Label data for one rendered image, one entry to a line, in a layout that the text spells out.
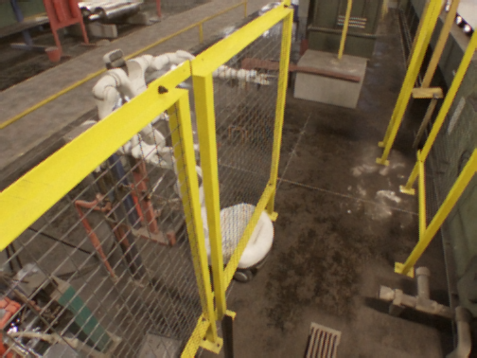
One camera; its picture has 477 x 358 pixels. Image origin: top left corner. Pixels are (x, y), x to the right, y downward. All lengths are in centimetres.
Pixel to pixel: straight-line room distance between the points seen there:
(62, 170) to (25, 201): 9
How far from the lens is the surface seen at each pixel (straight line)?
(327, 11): 544
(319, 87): 496
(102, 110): 189
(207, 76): 101
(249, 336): 232
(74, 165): 68
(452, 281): 303
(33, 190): 63
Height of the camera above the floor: 217
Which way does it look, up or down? 41 degrees down
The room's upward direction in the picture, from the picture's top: straight up
